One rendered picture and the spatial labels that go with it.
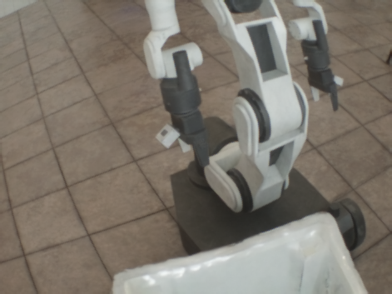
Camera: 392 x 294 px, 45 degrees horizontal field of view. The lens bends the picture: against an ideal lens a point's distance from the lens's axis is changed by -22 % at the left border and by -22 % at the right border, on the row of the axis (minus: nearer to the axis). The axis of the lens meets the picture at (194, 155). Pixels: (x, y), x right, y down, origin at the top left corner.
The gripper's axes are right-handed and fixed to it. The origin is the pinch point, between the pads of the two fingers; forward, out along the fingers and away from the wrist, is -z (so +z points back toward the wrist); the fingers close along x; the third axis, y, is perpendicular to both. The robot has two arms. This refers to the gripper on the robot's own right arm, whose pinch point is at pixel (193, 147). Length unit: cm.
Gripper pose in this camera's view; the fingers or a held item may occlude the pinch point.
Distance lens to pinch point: 145.5
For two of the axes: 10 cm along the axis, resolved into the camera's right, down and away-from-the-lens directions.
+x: 4.2, 3.2, -8.5
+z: -2.0, -8.8, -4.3
